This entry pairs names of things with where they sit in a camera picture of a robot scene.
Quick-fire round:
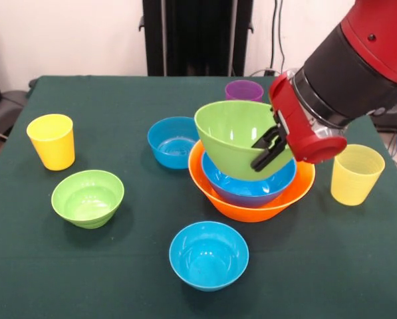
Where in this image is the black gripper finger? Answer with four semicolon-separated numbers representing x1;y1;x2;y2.
251;128;284;150
250;139;289;173

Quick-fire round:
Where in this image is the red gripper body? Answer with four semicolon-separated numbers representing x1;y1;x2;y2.
268;73;348;165

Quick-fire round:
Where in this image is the large green bowl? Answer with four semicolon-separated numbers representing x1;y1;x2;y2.
194;100;297;182

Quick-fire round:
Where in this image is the large blue bowl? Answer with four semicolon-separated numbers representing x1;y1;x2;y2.
201;151;298;209

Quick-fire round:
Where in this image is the purple cup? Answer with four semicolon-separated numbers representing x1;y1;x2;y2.
225;79;265;103

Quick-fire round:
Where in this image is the large orange bowl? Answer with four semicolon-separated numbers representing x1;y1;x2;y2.
187;141;317;223

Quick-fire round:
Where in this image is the translucent yellow-green cup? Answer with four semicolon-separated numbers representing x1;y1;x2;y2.
330;144;386;207

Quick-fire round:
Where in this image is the small ribbed blue bowl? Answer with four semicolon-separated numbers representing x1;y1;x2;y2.
147;116;201;169

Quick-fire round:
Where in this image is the dark grey base foot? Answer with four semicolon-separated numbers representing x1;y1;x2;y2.
372;99;397;134
0;89;30;140

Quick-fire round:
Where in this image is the dark green tablecloth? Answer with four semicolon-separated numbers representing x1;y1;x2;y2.
0;75;397;319

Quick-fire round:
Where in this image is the small cyan bowl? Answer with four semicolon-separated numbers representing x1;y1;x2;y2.
168;221;250;292

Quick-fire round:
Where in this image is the small green bowl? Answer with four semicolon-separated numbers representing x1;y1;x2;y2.
51;169;125;230

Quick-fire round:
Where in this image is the opaque yellow cup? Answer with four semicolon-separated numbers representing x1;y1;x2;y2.
26;114;76;171

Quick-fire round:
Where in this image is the black wall cable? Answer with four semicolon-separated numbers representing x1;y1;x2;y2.
269;0;287;76

